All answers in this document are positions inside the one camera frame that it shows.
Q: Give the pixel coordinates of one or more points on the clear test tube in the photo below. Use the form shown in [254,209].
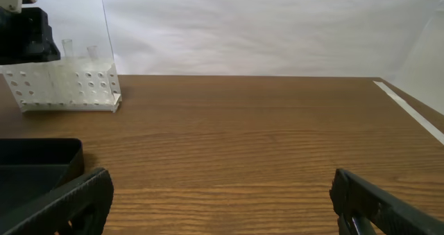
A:
[67,48]

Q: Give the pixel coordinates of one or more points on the black tray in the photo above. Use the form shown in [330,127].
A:
[34,152]

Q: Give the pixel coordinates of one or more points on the white test tube rack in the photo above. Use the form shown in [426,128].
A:
[69,89]

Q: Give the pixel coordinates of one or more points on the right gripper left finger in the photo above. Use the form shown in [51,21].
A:
[79,200]

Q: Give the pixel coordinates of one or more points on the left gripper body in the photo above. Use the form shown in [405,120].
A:
[24,37]

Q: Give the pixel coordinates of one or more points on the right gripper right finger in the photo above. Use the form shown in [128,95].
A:
[367,200]

